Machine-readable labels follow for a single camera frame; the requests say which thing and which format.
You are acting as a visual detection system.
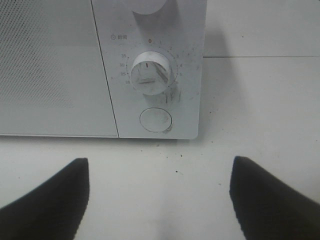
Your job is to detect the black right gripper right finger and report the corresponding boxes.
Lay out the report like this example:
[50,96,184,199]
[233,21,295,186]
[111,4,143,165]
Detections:
[229,156,320,240]

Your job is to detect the white timer knob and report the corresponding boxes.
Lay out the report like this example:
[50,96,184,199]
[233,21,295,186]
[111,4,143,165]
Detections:
[129,51,172,96]

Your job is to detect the white microwave oven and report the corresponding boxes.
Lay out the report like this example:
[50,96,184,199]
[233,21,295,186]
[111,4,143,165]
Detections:
[0,0,209,140]

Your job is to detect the white power knob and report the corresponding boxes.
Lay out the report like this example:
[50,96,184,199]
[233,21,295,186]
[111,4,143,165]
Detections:
[128,0,167,15]

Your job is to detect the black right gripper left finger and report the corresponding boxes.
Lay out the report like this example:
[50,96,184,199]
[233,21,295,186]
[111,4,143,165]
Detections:
[0,158,89,240]

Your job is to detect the white door release button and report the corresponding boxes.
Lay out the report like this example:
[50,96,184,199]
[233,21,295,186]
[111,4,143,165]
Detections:
[139,107,173,133]

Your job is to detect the white microwave door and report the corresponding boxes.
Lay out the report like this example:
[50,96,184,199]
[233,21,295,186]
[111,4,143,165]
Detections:
[0,0,118,138]

